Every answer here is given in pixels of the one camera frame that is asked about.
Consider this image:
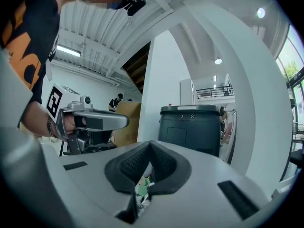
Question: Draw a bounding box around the black balcony railing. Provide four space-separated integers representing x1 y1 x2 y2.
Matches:
196 85 235 100

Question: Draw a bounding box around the person's black printed shirt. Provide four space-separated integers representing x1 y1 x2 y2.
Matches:
0 0 61 105

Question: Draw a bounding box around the black head camera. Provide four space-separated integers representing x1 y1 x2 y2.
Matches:
123 0 147 17

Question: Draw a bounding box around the ceiling tube light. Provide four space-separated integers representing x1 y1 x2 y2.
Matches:
56 44 82 58

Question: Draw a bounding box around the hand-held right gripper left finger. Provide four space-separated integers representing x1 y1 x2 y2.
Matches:
0 127 153 228

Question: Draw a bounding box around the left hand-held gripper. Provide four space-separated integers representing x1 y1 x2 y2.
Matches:
46 83 131 155

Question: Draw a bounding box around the green cup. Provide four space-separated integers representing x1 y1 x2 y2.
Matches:
137 176 152 197

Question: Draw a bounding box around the large cardboard box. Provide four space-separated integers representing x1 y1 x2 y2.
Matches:
114 101 142 147

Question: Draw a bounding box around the person's left forearm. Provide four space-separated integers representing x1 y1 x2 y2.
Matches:
20 100 57 139

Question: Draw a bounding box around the large black bin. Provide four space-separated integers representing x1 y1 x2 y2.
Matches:
158 104 223 158

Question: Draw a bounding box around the beaded bracelet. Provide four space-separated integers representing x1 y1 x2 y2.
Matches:
46 114 57 139

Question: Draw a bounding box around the person's left hand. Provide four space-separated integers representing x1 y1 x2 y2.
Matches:
63 114 87 136

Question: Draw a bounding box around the tall white cabinet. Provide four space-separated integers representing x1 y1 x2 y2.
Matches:
180 78 197 106

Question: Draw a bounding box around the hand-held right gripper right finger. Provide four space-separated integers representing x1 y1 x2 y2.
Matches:
139 140 273 228

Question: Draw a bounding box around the large glass window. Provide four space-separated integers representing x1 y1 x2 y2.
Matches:
275 24 304 137

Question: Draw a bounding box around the brown wooden staircase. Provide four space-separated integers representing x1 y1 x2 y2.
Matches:
122 41 152 95

